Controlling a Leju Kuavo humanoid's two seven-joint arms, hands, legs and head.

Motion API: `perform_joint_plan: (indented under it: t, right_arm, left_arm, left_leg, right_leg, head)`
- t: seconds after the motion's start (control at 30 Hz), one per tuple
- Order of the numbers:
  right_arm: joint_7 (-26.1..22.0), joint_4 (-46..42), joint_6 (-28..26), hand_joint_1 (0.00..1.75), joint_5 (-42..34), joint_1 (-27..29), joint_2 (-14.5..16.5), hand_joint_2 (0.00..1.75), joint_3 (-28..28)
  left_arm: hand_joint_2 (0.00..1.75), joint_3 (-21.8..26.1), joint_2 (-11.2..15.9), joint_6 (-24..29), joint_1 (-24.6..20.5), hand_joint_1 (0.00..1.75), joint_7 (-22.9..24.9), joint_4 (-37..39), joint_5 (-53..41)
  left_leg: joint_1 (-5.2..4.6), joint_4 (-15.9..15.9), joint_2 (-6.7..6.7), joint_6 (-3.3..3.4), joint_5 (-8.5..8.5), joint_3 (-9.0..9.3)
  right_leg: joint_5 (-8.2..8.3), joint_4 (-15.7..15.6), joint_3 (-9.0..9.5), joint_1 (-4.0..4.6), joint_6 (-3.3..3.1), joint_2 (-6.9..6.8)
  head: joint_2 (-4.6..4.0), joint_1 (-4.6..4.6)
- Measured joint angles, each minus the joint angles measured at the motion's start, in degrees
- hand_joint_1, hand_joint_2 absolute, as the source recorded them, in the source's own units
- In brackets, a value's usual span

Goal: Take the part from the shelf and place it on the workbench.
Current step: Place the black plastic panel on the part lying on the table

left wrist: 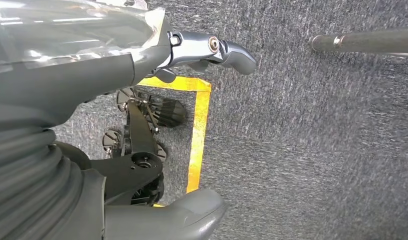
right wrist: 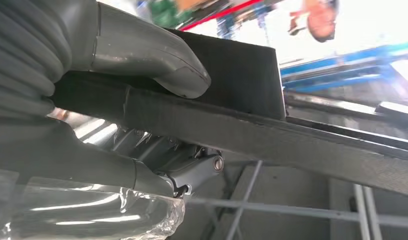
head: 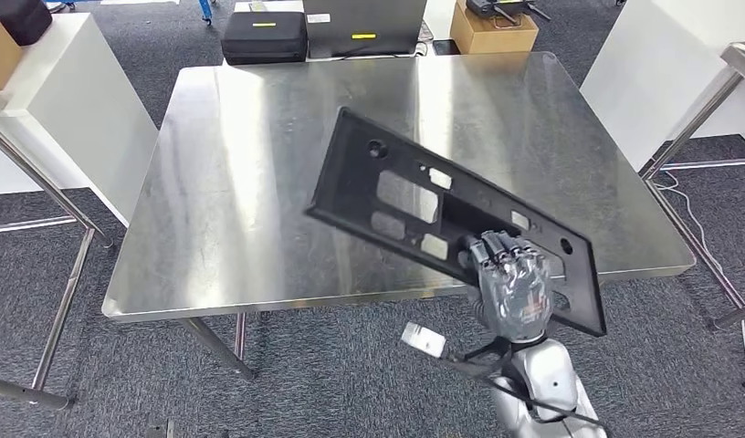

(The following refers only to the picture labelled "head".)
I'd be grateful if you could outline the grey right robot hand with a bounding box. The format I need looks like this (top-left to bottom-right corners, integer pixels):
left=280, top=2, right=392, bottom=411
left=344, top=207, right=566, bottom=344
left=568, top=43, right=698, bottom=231
left=466, top=230, right=555, bottom=345

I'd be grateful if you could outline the black plastic panel part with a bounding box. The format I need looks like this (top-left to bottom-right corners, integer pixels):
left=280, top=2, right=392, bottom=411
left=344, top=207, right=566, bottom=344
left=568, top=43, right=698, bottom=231
left=304, top=107, right=610, bottom=339

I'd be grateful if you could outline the steel workbench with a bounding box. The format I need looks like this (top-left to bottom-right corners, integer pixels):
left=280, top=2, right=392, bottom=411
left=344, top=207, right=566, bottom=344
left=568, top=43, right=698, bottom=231
left=101, top=51, right=698, bottom=383

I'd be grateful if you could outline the white cabinet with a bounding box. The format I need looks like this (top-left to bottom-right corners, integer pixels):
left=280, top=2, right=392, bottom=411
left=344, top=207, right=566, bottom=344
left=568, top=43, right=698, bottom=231
left=0, top=12, right=160, bottom=228
left=580, top=0, right=745, bottom=172

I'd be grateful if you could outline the black device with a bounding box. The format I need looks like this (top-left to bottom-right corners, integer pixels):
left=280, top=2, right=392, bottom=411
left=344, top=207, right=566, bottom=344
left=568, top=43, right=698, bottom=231
left=466, top=0, right=552, bottom=26

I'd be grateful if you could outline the dark grey equipment case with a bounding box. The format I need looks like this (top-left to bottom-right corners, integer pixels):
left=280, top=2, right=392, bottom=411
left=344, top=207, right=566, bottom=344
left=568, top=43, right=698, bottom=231
left=302, top=0, right=428, bottom=60

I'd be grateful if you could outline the black carrying case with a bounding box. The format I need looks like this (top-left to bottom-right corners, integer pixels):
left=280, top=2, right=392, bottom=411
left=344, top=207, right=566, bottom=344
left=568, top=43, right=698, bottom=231
left=221, top=10, right=309, bottom=66

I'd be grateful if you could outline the black bag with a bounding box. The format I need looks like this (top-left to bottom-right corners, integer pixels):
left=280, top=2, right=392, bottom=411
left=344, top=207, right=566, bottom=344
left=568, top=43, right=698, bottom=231
left=0, top=0, right=53, bottom=47

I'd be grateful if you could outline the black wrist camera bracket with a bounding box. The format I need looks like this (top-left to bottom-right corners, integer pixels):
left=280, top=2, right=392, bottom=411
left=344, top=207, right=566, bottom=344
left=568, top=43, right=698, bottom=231
left=445, top=335, right=513, bottom=379

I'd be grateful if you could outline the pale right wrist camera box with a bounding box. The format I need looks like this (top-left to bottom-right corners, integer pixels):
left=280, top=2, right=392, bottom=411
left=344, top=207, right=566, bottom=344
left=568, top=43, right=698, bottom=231
left=401, top=321, right=447, bottom=358

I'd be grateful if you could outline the white floor cable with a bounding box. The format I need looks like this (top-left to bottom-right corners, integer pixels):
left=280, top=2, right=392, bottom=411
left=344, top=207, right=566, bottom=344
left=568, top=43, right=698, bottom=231
left=653, top=171, right=745, bottom=401

